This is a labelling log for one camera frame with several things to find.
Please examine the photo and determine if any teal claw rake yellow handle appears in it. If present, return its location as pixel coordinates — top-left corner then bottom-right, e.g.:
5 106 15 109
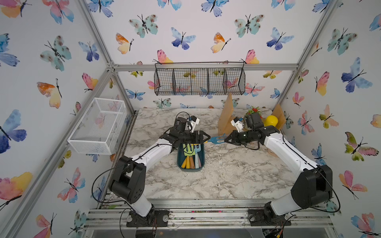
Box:
186 156 191 169

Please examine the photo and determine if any teal plastic storage box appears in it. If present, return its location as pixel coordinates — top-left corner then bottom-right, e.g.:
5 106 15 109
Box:
177 144 205 172

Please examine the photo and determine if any yellow jar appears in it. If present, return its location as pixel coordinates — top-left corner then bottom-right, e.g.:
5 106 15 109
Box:
264 115 279 127

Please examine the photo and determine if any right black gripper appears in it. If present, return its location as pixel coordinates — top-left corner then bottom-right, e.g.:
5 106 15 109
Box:
224 130 255 146

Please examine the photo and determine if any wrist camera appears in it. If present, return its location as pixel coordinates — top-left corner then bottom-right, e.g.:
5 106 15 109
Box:
189 116 200 132
231 117 245 132

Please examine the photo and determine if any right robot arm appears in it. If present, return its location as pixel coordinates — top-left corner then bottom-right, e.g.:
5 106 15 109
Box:
225 114 334 219

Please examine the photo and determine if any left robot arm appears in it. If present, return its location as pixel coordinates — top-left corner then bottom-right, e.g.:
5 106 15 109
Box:
109 116 210 218

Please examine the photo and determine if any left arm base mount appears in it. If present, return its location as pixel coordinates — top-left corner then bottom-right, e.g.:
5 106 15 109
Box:
126 208 169 228

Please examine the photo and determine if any potted red flower plant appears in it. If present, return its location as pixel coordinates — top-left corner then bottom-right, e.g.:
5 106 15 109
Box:
245 106 262 118

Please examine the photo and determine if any white mesh wall basket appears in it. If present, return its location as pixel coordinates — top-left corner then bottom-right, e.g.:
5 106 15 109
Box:
67 98 127 155

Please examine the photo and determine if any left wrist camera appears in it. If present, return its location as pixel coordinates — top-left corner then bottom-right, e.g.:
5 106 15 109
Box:
189 116 200 132

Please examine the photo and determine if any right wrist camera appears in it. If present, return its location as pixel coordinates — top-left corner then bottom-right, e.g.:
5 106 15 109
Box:
231 117 245 132

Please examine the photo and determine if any black wire wall basket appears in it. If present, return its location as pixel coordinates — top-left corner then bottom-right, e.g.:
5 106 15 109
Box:
153 61 246 98

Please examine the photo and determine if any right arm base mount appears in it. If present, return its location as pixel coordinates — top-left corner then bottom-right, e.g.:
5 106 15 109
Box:
248 208 291 227

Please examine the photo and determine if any wooden shelf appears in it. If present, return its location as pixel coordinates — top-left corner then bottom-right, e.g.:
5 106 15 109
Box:
217 93 286 136

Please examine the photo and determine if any green fork wooden handle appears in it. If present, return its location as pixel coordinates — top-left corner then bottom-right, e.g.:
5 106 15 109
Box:
183 144 195 169

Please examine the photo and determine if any light blue rake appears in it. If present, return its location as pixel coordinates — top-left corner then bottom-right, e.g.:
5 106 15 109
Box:
194 144 201 169

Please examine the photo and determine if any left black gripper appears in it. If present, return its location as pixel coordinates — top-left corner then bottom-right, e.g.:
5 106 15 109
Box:
178 131 210 145

